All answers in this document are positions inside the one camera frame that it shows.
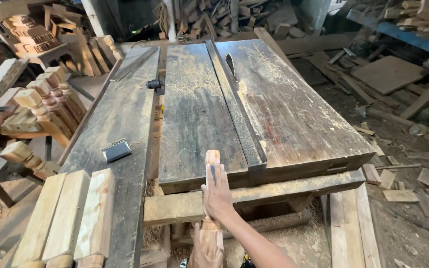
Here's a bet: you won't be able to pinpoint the large flat wooden panel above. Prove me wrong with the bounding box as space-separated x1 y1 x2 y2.
351 55 425 96

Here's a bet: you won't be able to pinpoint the carved wooden furniture stack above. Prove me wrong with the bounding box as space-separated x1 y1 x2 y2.
0 4 124 77

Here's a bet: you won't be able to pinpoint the scattered floor offcuts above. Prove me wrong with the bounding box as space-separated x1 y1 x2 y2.
350 119 429 268

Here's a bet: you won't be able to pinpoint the wooden table saw top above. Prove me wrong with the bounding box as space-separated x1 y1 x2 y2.
158 37 377 195

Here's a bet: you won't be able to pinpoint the circular saw blade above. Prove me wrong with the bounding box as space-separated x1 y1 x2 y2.
225 52 238 81

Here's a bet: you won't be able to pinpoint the black metal plate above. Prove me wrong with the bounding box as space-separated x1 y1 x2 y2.
102 138 132 164

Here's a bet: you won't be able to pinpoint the person's left hand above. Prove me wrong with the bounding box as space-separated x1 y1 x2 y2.
188 223 225 268

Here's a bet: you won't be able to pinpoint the long dark wooden bench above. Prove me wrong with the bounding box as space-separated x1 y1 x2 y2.
57 45 162 268

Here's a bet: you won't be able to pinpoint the blue rack with wood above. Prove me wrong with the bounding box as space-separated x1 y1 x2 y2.
346 0 429 61

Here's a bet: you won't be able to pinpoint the heap of wood scraps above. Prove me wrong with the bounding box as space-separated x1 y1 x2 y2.
158 0 314 41

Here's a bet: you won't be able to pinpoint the reddish wooden leg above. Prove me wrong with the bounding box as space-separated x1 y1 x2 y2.
202 150 225 268

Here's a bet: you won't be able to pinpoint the person's right hand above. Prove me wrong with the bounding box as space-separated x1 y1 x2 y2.
201 162 235 224

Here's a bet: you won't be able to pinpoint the thin metal strip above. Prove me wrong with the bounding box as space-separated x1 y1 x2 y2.
110 69 133 82

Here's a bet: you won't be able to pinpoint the dark wooden saw fence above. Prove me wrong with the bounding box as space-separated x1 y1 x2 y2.
204 39 268 174

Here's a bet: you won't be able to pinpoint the wooden saw frame beam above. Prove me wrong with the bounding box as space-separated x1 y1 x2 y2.
143 170 366 228

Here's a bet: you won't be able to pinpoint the stack of long boards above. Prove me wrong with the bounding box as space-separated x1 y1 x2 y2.
321 182 383 268

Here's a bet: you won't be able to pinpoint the round glass jar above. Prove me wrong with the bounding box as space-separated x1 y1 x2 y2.
409 124 427 137

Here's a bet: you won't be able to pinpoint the pile of turned table posts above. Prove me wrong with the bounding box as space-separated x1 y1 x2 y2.
0 58 88 181

